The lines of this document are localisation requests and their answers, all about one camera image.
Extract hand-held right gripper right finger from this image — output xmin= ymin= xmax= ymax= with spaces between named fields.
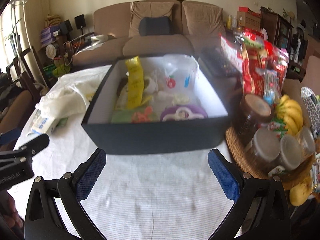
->
xmin=208 ymin=148 xmax=292 ymax=240

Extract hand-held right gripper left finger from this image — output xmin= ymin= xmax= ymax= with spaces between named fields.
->
xmin=24 ymin=148 xmax=107 ymax=240

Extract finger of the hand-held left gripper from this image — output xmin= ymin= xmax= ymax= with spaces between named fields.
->
xmin=0 ymin=127 xmax=22 ymax=146
xmin=12 ymin=133 xmax=50 ymax=163

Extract white blue tissue pack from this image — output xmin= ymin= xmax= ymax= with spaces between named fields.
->
xmin=26 ymin=109 xmax=59 ymax=137

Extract white plastic bag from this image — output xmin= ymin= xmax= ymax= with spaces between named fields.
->
xmin=36 ymin=76 xmax=92 ymax=120

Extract black storage box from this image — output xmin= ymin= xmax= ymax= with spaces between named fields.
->
xmin=81 ymin=55 xmax=229 ymax=155

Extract wicker tray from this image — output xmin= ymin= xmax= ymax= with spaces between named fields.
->
xmin=225 ymin=125 xmax=318 ymax=183

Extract grey lid jar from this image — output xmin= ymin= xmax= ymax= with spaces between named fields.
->
xmin=277 ymin=135 xmax=304 ymax=172
xmin=246 ymin=127 xmax=282 ymax=168

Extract wooden chair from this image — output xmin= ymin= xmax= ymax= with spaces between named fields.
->
xmin=6 ymin=46 xmax=40 ymax=98

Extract white striped tablecloth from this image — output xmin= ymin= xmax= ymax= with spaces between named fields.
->
xmin=14 ymin=65 xmax=240 ymax=240

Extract light green packet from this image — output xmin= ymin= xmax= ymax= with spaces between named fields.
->
xmin=111 ymin=110 xmax=133 ymax=123

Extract brown lid jar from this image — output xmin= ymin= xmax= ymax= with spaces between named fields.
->
xmin=236 ymin=94 xmax=274 ymax=135

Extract green yellow bag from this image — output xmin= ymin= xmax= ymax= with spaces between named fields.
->
xmin=44 ymin=60 xmax=73 ymax=78

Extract yellow fruit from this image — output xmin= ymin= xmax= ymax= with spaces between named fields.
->
xmin=289 ymin=180 xmax=314 ymax=207

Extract purple round lid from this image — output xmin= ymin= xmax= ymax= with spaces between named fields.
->
xmin=160 ymin=105 xmax=208 ymax=122

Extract clear glass jar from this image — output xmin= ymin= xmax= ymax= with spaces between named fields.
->
xmin=299 ymin=127 xmax=317 ymax=155

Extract round white tin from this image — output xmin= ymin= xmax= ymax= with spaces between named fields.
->
xmin=46 ymin=44 xmax=60 ymax=60

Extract bunch of bananas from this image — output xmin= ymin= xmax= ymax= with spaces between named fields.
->
xmin=275 ymin=94 xmax=304 ymax=135

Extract yellow snack packet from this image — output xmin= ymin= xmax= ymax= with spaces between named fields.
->
xmin=125 ymin=56 xmax=146 ymax=109

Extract clear colourful candy bag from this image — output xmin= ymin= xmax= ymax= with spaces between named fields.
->
xmin=262 ymin=69 xmax=283 ymax=105

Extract purple tissue packs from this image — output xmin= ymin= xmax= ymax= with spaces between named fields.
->
xmin=40 ymin=26 xmax=60 ymax=43

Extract clear printed plastic container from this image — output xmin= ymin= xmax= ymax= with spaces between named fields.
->
xmin=156 ymin=53 xmax=199 ymax=94

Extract black keyboard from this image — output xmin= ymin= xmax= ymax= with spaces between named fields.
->
xmin=201 ymin=47 xmax=237 ymax=77

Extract black white patterned cloth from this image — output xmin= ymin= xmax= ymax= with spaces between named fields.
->
xmin=300 ymin=86 xmax=320 ymax=140

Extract black speaker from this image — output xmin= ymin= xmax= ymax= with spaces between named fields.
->
xmin=60 ymin=20 xmax=73 ymax=34
xmin=74 ymin=14 xmax=86 ymax=29

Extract straw woven bag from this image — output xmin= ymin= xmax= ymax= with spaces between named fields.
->
xmin=45 ymin=14 xmax=62 ymax=27

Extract red white snack bag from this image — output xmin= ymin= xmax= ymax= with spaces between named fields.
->
xmin=220 ymin=33 xmax=247 ymax=80

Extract green label snack bag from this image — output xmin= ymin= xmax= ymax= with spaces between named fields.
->
xmin=243 ymin=33 xmax=266 ymax=50

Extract tan sofa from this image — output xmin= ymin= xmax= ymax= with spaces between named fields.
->
xmin=72 ymin=0 xmax=227 ymax=67

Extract tan sofa back cushion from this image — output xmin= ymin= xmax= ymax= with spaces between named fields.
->
xmin=181 ymin=0 xmax=224 ymax=53

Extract dark wooden cabinet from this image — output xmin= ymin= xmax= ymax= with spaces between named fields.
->
xmin=260 ymin=6 xmax=293 ymax=53

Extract cardboard box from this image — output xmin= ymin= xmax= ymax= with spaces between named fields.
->
xmin=236 ymin=6 xmax=262 ymax=28

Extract dark blue lumbar pillow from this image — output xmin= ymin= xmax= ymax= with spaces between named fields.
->
xmin=139 ymin=17 xmax=170 ymax=36

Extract tan loose cushion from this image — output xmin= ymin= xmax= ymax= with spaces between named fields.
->
xmin=129 ymin=1 xmax=175 ymax=38

